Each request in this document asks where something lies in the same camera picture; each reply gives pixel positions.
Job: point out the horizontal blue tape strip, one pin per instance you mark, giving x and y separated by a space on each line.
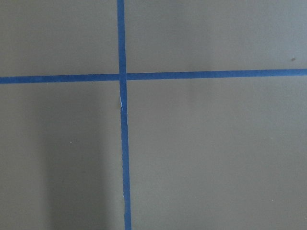
154 76

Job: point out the vertical blue tape strip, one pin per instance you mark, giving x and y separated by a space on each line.
124 114

